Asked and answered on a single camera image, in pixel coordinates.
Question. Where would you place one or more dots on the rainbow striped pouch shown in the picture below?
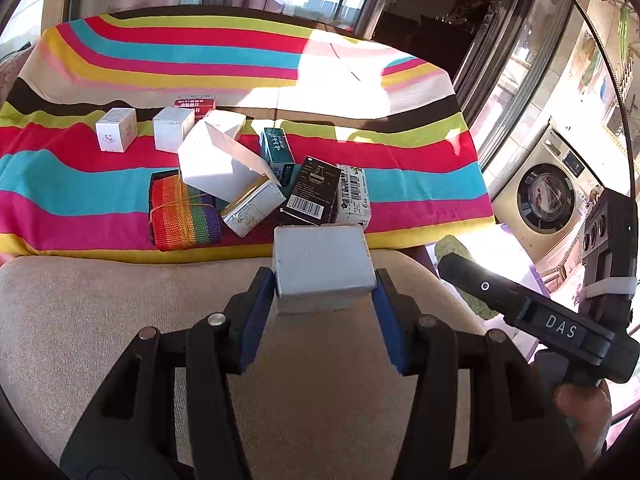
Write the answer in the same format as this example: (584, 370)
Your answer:
(183, 216)

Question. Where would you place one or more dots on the teal box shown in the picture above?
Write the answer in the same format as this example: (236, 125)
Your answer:
(276, 149)

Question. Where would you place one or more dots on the colourful striped cloth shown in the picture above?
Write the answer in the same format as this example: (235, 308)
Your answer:
(240, 125)

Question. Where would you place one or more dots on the flat white box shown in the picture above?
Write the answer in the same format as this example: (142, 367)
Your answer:
(226, 123)

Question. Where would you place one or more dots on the plain white cube box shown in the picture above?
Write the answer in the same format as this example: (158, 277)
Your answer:
(171, 129)

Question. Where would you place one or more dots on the large white open box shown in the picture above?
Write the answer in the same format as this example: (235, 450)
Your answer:
(220, 162)

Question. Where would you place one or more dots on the grey box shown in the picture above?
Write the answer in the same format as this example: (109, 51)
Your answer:
(322, 266)

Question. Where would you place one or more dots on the white black-print box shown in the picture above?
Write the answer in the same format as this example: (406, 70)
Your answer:
(354, 198)

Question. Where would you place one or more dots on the white gold-trimmed box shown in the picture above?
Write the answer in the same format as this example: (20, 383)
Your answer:
(251, 208)

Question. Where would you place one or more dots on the washing machine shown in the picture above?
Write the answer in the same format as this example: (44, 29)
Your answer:
(545, 190)

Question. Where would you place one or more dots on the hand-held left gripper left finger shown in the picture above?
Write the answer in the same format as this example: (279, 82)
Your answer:
(252, 321)

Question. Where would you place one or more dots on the person's right hand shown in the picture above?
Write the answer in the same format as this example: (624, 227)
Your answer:
(586, 412)

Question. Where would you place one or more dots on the black barcode box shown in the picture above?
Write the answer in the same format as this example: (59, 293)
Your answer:
(311, 193)

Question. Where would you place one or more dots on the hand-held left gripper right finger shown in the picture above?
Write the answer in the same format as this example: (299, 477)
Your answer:
(389, 321)

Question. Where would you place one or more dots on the white box with symbol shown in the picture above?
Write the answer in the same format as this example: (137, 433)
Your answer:
(115, 130)

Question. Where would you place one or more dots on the beige cushion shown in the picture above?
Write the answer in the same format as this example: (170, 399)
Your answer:
(160, 320)

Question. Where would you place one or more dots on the red and white box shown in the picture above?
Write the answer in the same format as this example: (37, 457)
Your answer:
(195, 103)

